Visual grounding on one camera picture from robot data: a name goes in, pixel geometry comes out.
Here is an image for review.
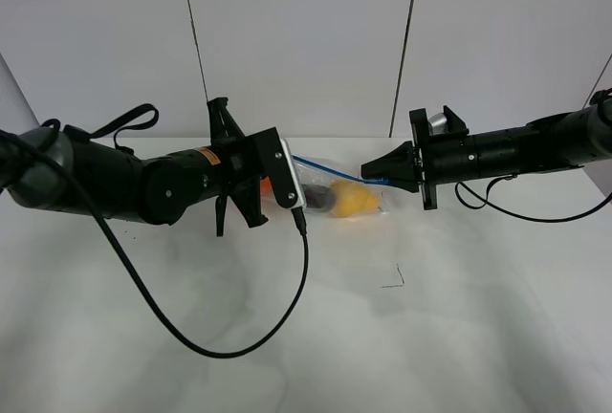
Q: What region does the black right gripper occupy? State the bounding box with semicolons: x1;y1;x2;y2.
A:
361;105;470;210

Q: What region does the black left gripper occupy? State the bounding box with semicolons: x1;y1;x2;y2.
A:
200;97;294;236

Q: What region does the clear zip bag blue seal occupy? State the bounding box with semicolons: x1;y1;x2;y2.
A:
294;155;387;218

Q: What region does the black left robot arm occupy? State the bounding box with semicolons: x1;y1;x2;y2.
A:
1;98;305;234

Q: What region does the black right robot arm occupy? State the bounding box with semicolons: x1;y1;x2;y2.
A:
361;89;611;210

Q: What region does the orange fruit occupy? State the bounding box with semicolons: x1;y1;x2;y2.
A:
260;178;272;195

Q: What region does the yellow lemon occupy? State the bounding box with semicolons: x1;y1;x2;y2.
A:
330;180;381;218

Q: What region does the dark purple eggplant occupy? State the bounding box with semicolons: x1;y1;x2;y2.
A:
302;185;337;213

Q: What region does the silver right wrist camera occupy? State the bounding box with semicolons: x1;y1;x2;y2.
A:
428;113;448;136

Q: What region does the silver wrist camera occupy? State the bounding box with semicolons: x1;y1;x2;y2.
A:
428;113;448;136
280;138;307;209

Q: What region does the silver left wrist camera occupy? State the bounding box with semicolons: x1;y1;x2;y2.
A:
280;138;307;209

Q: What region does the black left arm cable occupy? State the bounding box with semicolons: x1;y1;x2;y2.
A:
0;128;311;359

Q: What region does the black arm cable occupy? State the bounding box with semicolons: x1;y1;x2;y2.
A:
0;128;311;359
453;174;612;223

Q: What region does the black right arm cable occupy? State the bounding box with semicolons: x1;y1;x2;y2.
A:
453;174;612;223

